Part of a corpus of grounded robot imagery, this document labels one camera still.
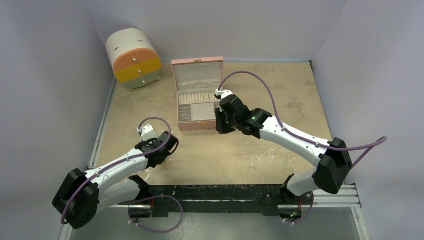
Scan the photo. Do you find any pink jewelry box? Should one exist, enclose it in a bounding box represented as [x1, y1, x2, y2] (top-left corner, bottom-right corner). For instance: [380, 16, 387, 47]
[171, 56, 224, 132]

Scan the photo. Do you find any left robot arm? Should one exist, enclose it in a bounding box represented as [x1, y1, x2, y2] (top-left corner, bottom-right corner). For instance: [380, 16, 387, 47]
[52, 131, 179, 229]

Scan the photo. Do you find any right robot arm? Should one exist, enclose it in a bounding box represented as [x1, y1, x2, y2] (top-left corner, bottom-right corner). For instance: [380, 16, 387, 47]
[214, 90, 353, 204]

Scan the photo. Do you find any round pastel drawer organizer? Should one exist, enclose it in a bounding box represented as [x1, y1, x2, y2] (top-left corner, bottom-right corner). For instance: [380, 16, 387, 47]
[105, 28, 163, 90]

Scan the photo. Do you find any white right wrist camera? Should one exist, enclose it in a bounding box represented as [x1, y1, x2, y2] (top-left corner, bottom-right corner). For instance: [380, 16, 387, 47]
[214, 89, 233, 101]

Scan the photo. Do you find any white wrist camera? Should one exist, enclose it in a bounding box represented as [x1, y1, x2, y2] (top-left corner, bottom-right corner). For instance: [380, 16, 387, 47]
[137, 123, 158, 142]
[214, 89, 233, 101]

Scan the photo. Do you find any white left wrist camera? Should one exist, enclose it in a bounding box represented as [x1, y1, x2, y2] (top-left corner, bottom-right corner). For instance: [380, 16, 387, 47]
[137, 123, 158, 142]

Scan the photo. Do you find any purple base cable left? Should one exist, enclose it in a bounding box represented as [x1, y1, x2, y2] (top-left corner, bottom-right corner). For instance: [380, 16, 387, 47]
[128, 194, 185, 234]

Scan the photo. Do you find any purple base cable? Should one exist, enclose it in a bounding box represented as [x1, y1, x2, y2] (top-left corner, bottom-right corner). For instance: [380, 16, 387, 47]
[282, 193, 318, 227]
[128, 194, 185, 234]

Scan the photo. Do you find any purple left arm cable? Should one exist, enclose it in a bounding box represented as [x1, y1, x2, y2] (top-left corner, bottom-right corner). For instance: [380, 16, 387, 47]
[60, 117, 172, 226]

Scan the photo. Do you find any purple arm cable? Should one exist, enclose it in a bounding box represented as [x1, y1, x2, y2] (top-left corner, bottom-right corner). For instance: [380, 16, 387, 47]
[60, 117, 172, 226]
[216, 70, 388, 170]

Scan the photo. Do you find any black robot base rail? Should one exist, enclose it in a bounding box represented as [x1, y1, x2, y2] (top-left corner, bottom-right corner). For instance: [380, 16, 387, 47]
[129, 175, 314, 221]

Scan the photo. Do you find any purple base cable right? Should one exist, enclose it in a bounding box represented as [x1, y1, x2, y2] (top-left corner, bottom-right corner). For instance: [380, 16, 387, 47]
[282, 193, 318, 227]

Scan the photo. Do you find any aluminium frame rail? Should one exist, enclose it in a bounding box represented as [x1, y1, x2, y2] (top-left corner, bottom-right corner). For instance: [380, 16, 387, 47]
[98, 186, 360, 211]

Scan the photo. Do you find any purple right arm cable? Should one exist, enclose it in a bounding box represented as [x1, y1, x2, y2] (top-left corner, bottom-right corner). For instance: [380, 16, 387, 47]
[216, 70, 388, 170]

